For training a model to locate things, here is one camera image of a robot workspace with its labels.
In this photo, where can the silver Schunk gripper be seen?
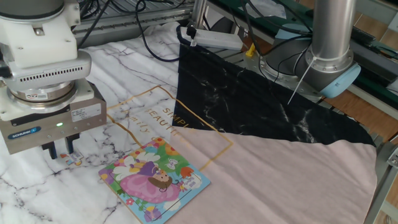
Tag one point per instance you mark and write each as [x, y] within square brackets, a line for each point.
[46, 130]

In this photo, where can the small puzzle piece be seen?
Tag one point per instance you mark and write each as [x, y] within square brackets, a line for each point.
[74, 158]

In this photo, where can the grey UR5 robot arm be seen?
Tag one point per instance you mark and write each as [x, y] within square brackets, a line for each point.
[332, 31]

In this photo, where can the colourful fairy puzzle board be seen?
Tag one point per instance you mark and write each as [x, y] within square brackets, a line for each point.
[155, 183]

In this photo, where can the white gripper mounting plate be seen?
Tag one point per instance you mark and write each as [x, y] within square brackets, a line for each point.
[87, 91]

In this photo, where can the silver force torque sensor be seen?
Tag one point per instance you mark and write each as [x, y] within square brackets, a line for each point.
[46, 74]

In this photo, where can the white wrist adapter block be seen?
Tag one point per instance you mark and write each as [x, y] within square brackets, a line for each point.
[40, 46]

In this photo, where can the black power plug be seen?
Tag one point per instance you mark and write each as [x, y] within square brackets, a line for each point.
[190, 32]

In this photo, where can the white power strip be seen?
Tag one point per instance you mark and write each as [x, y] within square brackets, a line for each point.
[217, 39]

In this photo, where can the small yellow plastic part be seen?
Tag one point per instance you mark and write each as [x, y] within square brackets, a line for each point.
[250, 50]

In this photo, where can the marble pink black tablecloth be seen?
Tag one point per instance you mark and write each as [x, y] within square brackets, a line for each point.
[280, 186]

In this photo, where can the white zip tie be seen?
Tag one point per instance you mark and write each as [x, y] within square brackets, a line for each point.
[300, 82]

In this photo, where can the clear plastic bag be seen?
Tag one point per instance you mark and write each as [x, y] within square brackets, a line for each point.
[267, 7]

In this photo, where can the aluminium frame rail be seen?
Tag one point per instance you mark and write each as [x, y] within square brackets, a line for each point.
[124, 25]

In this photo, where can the aluminium frame post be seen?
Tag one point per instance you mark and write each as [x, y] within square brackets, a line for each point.
[199, 12]
[381, 180]

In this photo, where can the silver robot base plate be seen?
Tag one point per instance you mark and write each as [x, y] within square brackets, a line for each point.
[255, 67]

